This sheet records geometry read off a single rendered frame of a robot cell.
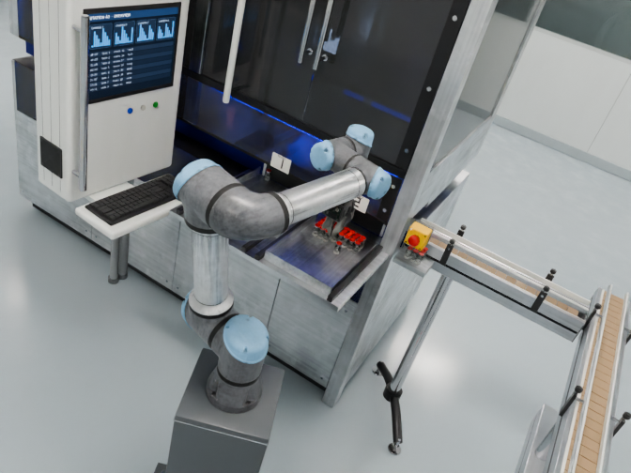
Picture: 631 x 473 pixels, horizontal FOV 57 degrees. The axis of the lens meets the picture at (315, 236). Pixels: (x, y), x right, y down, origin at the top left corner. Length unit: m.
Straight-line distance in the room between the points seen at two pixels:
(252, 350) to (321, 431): 1.23
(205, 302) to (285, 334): 1.16
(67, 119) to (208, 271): 0.88
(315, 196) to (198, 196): 0.26
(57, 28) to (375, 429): 2.00
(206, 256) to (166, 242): 1.46
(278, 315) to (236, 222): 1.43
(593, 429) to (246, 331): 0.99
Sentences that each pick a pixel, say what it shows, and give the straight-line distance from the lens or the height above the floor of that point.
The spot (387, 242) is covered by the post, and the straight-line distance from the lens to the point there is 2.13.
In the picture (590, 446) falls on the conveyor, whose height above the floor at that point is 0.93.
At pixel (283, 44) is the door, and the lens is 2.13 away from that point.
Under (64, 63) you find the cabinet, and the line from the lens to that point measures 2.01.
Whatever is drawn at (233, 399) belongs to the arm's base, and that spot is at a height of 0.84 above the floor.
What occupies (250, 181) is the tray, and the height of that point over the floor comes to 0.88.
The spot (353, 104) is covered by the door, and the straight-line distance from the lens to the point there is 2.03.
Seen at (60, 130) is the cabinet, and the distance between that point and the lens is 2.12.
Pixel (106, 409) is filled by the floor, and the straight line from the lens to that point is 2.58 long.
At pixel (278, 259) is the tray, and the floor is 0.91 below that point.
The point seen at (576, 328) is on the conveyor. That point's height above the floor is 0.90.
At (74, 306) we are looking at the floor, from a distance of 2.99.
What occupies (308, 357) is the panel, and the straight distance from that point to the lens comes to 2.62.
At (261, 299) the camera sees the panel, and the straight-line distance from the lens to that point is 2.59.
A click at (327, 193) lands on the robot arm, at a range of 1.32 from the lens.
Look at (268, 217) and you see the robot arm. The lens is 1.20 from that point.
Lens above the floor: 2.05
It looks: 34 degrees down
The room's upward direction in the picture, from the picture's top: 16 degrees clockwise
